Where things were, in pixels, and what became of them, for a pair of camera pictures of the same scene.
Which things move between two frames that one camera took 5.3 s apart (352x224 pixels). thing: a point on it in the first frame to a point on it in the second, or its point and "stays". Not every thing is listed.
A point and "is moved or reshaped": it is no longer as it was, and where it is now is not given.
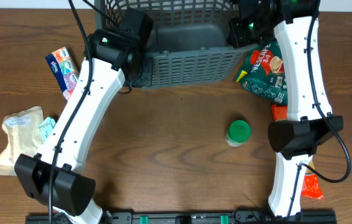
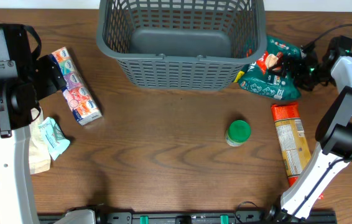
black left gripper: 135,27 to 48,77
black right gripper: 236,35 to 296,70
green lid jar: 239,132 stays
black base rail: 247,216 stays
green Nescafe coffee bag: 263,74 is moved or reshaped
